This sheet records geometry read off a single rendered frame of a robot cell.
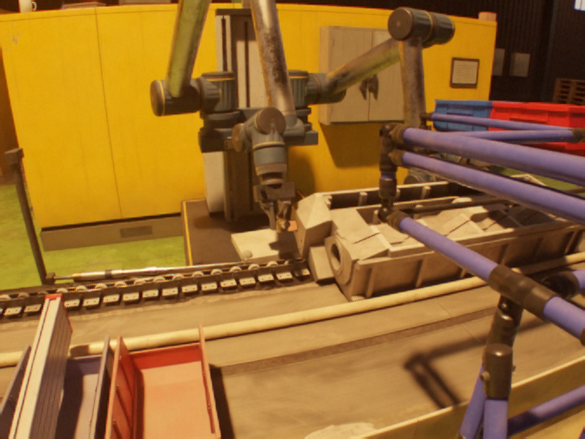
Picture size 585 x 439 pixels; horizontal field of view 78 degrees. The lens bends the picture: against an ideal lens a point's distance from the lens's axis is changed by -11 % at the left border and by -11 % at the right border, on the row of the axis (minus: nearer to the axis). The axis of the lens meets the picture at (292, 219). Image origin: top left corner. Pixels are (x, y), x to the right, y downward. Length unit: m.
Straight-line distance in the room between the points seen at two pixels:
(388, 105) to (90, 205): 2.57
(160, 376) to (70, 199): 2.62
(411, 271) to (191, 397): 0.73
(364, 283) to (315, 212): 0.29
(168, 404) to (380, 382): 0.49
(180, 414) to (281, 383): 0.24
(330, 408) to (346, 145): 2.92
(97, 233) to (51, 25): 1.63
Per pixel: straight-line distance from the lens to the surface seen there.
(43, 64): 3.37
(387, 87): 3.47
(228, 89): 2.34
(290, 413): 0.94
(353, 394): 0.99
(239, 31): 2.72
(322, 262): 1.34
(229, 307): 1.25
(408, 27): 1.89
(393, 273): 1.25
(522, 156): 0.48
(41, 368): 0.91
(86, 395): 1.07
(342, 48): 3.28
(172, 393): 1.01
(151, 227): 3.52
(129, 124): 3.29
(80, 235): 3.62
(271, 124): 1.36
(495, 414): 0.55
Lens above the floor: 1.46
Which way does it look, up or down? 23 degrees down
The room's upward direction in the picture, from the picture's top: straight up
